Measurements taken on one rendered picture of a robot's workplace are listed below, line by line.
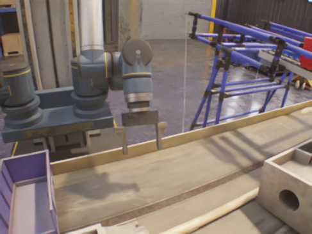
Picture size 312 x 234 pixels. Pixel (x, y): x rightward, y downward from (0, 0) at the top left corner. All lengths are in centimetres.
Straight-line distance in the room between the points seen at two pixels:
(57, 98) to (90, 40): 75
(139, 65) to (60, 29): 97
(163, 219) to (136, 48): 61
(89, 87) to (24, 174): 62
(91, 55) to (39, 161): 49
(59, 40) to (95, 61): 76
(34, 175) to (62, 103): 71
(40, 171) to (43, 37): 97
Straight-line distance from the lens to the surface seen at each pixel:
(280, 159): 93
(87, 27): 93
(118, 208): 85
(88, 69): 90
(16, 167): 99
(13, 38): 901
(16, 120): 142
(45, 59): 166
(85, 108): 136
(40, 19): 163
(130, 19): 122
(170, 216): 83
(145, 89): 74
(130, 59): 74
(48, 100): 158
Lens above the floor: 141
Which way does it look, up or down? 28 degrees down
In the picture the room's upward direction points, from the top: 3 degrees clockwise
